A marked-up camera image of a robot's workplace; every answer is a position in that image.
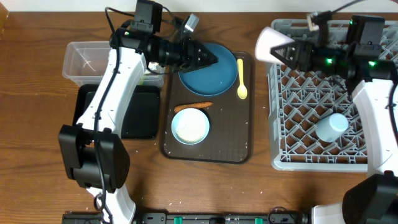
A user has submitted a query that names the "pink cup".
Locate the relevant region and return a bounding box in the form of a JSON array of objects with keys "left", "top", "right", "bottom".
[{"left": 255, "top": 27, "right": 294, "bottom": 64}]

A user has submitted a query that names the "light blue rice bowl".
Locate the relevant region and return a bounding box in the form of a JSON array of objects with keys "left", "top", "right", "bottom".
[{"left": 171, "top": 108, "right": 210, "bottom": 145}]

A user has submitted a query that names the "light blue cup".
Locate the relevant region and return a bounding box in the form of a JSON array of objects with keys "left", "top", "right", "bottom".
[{"left": 315, "top": 113, "right": 349, "bottom": 142}]

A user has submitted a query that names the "white tissue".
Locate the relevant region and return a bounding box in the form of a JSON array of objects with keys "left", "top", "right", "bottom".
[{"left": 145, "top": 62, "right": 165, "bottom": 75}]

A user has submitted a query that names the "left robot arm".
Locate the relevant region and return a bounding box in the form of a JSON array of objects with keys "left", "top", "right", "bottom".
[{"left": 58, "top": 1, "right": 218, "bottom": 223}]

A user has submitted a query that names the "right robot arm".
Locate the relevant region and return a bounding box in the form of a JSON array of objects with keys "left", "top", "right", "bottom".
[{"left": 256, "top": 12, "right": 397, "bottom": 223}]

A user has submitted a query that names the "grey dishwasher rack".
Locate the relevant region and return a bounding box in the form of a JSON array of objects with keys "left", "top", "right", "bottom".
[{"left": 264, "top": 18, "right": 398, "bottom": 174}]

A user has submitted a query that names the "dark blue plate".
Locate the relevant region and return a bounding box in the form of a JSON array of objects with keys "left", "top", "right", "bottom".
[{"left": 179, "top": 43, "right": 238, "bottom": 96}]

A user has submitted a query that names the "orange carrot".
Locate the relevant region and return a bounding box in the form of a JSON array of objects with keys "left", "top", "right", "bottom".
[{"left": 174, "top": 101, "right": 213, "bottom": 113}]

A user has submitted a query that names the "yellow plastic spoon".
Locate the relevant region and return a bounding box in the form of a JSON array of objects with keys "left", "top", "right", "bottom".
[{"left": 237, "top": 58, "right": 248, "bottom": 100}]

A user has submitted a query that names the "black tray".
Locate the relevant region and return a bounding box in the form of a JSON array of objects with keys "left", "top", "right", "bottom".
[{"left": 73, "top": 84, "right": 160, "bottom": 139}]

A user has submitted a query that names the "clear plastic bin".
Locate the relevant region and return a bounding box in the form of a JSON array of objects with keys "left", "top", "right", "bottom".
[{"left": 63, "top": 41, "right": 164, "bottom": 88}]

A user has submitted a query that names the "right black cable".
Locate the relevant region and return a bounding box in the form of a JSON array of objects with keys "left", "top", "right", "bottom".
[{"left": 329, "top": 0, "right": 398, "bottom": 147}]

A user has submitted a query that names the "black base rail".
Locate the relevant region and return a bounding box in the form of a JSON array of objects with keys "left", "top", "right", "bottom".
[{"left": 62, "top": 210, "right": 312, "bottom": 224}]

